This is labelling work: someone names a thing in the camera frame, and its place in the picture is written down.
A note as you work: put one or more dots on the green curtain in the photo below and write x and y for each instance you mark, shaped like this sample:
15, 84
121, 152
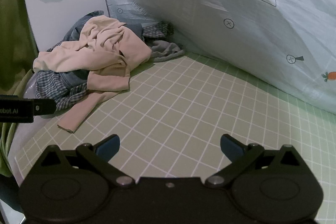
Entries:
13, 29

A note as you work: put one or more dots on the beige pink garment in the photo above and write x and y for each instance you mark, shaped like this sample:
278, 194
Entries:
105, 48

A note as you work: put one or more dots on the green grid mat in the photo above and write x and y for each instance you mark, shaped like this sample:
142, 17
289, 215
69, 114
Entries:
178, 106

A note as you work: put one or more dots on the blue white plaid shirt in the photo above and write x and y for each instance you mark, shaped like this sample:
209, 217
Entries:
50, 87

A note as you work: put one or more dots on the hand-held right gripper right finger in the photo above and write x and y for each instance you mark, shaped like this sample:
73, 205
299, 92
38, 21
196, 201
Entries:
231, 148

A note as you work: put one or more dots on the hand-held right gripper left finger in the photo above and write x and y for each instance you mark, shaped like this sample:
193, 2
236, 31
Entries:
108, 147

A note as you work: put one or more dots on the carrot print duvet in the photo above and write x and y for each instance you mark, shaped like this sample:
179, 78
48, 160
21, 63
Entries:
223, 3

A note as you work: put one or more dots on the small grey cloth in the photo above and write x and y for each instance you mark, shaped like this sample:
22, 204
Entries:
165, 50

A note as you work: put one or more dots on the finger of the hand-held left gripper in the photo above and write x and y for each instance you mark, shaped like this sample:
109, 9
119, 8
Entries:
44, 107

